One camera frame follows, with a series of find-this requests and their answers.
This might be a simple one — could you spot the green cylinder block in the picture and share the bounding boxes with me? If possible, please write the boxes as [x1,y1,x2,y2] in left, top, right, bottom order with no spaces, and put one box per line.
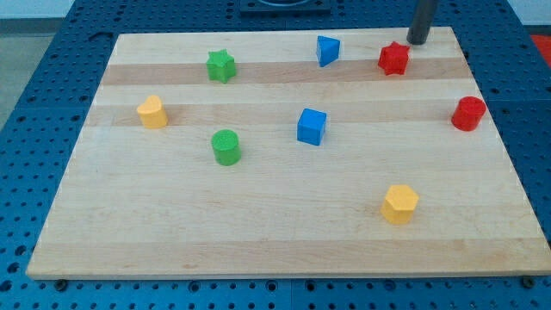
[211,129,241,166]

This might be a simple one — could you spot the blue cube block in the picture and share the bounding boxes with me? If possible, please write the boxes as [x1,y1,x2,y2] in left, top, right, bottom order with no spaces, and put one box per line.
[296,108,327,146]

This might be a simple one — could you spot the yellow hexagon block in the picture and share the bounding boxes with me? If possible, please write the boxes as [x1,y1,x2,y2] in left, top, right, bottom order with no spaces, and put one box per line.
[381,184,419,225]

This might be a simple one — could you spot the light wooden board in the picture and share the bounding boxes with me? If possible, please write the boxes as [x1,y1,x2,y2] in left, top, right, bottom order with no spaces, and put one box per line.
[27,27,550,280]

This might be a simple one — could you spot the yellow heart block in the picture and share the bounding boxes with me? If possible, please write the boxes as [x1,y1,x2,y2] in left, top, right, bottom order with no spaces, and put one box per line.
[136,95,169,129]

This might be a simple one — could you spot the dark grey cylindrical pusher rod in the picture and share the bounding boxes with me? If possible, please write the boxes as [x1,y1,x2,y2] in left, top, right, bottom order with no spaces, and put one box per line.
[406,0,438,46]

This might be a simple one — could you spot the green star block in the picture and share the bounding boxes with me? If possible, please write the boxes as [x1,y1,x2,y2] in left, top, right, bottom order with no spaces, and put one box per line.
[206,49,236,84]

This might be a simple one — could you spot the red cylinder block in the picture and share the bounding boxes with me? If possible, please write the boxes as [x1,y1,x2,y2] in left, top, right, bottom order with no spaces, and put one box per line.
[451,96,486,132]

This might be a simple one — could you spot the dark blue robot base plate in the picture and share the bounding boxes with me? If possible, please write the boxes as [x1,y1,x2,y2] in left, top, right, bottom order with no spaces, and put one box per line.
[238,0,331,16]

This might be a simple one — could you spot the blue triangular prism block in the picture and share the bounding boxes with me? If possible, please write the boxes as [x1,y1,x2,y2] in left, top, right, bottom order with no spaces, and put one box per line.
[316,36,340,67]

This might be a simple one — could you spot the red star block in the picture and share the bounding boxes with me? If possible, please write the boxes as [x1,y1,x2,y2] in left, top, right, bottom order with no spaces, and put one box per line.
[378,41,410,76]

